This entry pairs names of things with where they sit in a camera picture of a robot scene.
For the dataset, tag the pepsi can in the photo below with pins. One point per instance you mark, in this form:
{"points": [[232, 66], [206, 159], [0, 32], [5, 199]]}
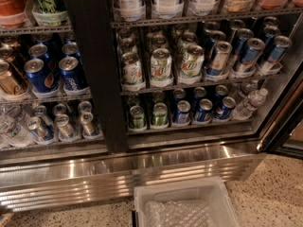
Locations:
{"points": [[73, 76], [42, 79]]}

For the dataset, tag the green can left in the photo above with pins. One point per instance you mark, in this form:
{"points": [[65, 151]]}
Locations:
{"points": [[137, 121]]}

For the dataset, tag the stainless fridge base grille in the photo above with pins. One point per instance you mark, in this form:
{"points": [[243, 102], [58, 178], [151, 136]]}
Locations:
{"points": [[103, 177]]}

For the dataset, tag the gold brown can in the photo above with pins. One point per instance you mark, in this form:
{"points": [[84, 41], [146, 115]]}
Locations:
{"points": [[14, 87]]}

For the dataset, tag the front right pepsi can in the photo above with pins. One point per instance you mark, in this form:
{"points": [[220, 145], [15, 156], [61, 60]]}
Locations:
{"points": [[73, 76]]}

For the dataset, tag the black fridge centre post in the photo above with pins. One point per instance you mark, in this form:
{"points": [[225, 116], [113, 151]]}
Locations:
{"points": [[91, 24]]}

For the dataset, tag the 7up can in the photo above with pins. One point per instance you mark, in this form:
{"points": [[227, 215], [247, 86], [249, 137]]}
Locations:
{"points": [[191, 65], [131, 72], [160, 73]]}

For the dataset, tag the green can right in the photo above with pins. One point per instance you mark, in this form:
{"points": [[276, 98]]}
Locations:
{"points": [[159, 116]]}

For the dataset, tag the bubble wrap sheet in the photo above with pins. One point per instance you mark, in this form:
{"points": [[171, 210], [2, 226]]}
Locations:
{"points": [[187, 213]]}

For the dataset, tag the clear water bottle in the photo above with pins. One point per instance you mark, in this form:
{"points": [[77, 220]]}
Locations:
{"points": [[14, 133], [245, 109]]}

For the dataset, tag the black fridge door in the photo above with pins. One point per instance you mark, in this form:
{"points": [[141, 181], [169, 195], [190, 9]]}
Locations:
{"points": [[288, 115]]}

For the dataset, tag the middle 7up can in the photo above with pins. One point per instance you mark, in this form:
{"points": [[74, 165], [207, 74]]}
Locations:
{"points": [[160, 73]]}

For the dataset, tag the red bull can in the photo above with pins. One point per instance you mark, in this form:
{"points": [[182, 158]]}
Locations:
{"points": [[249, 55], [274, 54], [215, 70]]}

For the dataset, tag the front left pepsi can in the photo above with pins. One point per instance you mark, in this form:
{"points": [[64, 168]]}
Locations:
{"points": [[42, 79]]}

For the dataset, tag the clear water bottle right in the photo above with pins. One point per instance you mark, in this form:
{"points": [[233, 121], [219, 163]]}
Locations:
{"points": [[245, 109]]}

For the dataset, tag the right 7up can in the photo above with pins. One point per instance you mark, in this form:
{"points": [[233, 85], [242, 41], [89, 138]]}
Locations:
{"points": [[191, 65]]}

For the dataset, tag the white plastic bin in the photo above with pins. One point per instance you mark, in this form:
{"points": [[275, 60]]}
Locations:
{"points": [[211, 189]]}

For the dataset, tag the white bottle left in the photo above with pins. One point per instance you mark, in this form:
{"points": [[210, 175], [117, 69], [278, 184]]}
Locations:
{"points": [[130, 10]]}

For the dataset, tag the silver can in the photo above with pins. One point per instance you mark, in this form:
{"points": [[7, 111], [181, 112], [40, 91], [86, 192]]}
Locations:
{"points": [[68, 132], [90, 128], [43, 135]]}

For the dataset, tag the clear water bottle left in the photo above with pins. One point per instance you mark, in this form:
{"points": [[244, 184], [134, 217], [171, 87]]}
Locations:
{"points": [[14, 133]]}

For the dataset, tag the blue can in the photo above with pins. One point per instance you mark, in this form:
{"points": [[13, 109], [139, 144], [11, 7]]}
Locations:
{"points": [[224, 109], [181, 114], [203, 112]]}

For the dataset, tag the left 7up can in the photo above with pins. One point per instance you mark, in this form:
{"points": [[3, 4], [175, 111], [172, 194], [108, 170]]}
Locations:
{"points": [[131, 72]]}

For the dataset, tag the white bottle middle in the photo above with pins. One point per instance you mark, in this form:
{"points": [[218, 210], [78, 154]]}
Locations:
{"points": [[166, 9]]}

